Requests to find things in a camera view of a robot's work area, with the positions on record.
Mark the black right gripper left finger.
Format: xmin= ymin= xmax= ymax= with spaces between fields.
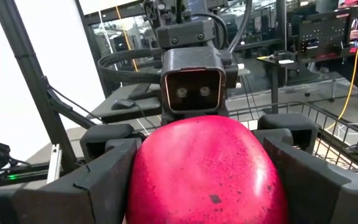
xmin=0 ymin=138 xmax=142 ymax=224

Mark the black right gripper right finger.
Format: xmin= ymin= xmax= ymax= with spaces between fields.
xmin=262 ymin=136 xmax=358 ymax=224

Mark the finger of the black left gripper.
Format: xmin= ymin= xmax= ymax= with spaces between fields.
xmin=252 ymin=113 xmax=320 ymax=154
xmin=80 ymin=123 xmax=142 ymax=162

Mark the red apple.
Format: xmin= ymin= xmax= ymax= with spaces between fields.
xmin=125 ymin=114 xmax=289 ymax=224

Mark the dark gray desk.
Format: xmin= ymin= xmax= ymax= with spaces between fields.
xmin=87 ymin=83 xmax=164 ymax=124

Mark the black computer mouse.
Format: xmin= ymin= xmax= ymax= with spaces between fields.
xmin=110 ymin=98 xmax=137 ymax=111

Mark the black keyboard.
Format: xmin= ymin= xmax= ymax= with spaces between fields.
xmin=127 ymin=82 xmax=162 ymax=101

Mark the black pegboard panel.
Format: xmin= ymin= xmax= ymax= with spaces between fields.
xmin=297 ymin=12 xmax=354 ymax=62

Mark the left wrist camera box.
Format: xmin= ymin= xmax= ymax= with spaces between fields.
xmin=160 ymin=46 xmax=229 ymax=114

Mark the black wire basket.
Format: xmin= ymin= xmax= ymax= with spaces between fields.
xmin=228 ymin=100 xmax=358 ymax=180

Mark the black pedestal table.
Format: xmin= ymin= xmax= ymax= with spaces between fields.
xmin=255 ymin=49 xmax=303 ymax=115

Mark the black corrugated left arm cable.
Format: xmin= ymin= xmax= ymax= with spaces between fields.
xmin=97 ymin=48 xmax=167 ymax=85

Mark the yellow extension cable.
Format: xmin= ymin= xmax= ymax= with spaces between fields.
xmin=323 ymin=0 xmax=358 ymax=131

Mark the black aluminium table frame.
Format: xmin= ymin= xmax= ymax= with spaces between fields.
xmin=0 ymin=0 xmax=105 ymax=189

